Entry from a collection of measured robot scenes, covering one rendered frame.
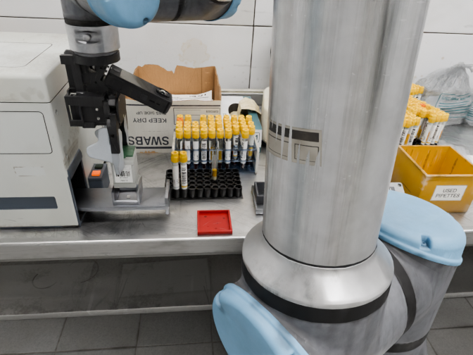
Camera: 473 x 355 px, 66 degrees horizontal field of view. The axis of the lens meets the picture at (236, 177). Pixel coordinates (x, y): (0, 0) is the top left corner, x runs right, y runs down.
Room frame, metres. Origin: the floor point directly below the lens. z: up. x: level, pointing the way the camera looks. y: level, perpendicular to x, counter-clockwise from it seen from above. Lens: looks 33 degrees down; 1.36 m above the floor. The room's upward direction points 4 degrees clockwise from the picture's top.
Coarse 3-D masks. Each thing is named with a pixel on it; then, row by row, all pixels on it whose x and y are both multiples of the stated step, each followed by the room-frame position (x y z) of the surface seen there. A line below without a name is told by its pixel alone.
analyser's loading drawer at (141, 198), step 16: (80, 192) 0.59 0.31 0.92; (96, 192) 0.59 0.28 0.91; (112, 192) 0.55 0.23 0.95; (128, 192) 0.60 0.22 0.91; (144, 192) 0.60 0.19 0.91; (160, 192) 0.61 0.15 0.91; (80, 208) 0.54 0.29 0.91; (96, 208) 0.55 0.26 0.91; (112, 208) 0.55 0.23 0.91; (128, 208) 0.55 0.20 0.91; (144, 208) 0.56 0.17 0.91; (160, 208) 0.56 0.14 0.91
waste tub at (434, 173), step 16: (400, 160) 0.75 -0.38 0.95; (416, 160) 0.78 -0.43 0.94; (432, 160) 0.78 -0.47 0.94; (448, 160) 0.77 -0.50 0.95; (464, 160) 0.73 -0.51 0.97; (400, 176) 0.73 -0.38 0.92; (416, 176) 0.67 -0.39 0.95; (432, 176) 0.64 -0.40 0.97; (448, 176) 0.65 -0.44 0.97; (464, 176) 0.65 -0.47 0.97; (416, 192) 0.65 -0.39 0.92; (432, 192) 0.65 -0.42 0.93; (448, 192) 0.65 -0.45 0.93; (464, 192) 0.66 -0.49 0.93; (448, 208) 0.65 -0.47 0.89; (464, 208) 0.66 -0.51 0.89
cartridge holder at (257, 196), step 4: (256, 184) 0.67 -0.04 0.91; (260, 184) 0.67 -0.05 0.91; (264, 184) 0.67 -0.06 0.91; (252, 188) 0.68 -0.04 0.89; (256, 188) 0.65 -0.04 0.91; (260, 188) 0.67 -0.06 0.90; (252, 192) 0.68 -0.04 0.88; (256, 192) 0.63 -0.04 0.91; (260, 192) 0.67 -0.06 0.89; (256, 196) 0.63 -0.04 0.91; (260, 196) 0.62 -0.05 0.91; (256, 200) 0.62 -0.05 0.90; (260, 200) 0.62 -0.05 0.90; (256, 204) 0.62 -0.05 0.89; (260, 204) 0.62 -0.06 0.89; (256, 208) 0.61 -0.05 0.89; (260, 208) 0.61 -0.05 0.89; (256, 212) 0.60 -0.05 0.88; (260, 212) 0.61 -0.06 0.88
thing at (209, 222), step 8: (200, 216) 0.58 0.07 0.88; (208, 216) 0.59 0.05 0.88; (216, 216) 0.59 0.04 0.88; (224, 216) 0.59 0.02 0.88; (200, 224) 0.56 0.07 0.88; (208, 224) 0.56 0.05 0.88; (216, 224) 0.56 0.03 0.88; (224, 224) 0.56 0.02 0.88; (200, 232) 0.53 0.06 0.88; (208, 232) 0.53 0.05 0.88; (216, 232) 0.53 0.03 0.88; (224, 232) 0.54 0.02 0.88
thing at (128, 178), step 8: (136, 152) 0.61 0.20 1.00; (128, 160) 0.57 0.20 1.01; (136, 160) 0.60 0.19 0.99; (112, 168) 0.56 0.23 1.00; (128, 168) 0.56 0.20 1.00; (136, 168) 0.59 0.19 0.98; (120, 176) 0.56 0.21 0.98; (128, 176) 0.56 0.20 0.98; (136, 176) 0.58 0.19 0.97; (120, 184) 0.56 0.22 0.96; (128, 184) 0.56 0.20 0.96; (136, 184) 0.57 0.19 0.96
